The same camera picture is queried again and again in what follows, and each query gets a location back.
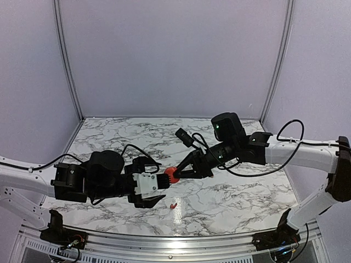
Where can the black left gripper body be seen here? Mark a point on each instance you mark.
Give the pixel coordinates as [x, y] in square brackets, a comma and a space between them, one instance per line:
[101, 192]

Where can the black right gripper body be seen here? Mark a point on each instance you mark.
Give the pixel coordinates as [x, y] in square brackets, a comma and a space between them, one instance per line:
[205, 168]

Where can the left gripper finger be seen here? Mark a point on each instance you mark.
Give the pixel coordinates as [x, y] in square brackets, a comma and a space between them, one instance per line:
[147, 203]
[139, 164]

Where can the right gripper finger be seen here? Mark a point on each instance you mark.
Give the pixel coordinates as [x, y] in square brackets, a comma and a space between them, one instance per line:
[187, 164]
[185, 174]

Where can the red bottle cap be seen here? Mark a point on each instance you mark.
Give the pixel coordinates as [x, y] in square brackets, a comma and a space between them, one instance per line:
[170, 172]

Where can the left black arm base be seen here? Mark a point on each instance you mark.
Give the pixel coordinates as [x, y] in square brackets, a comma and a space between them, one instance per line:
[58, 234]

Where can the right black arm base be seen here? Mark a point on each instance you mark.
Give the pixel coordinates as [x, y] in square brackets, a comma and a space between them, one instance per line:
[281, 236]

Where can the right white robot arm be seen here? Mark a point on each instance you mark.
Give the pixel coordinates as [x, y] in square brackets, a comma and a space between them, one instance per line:
[332, 157]

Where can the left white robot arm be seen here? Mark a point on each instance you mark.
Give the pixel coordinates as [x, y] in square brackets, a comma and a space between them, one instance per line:
[25, 176]

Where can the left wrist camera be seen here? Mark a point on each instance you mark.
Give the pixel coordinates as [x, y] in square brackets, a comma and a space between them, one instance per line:
[149, 183]

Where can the front aluminium rail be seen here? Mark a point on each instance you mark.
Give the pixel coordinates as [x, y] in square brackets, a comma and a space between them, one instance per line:
[112, 247]

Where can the left aluminium frame post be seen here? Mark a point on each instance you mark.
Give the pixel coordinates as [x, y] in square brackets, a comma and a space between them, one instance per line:
[65, 59]

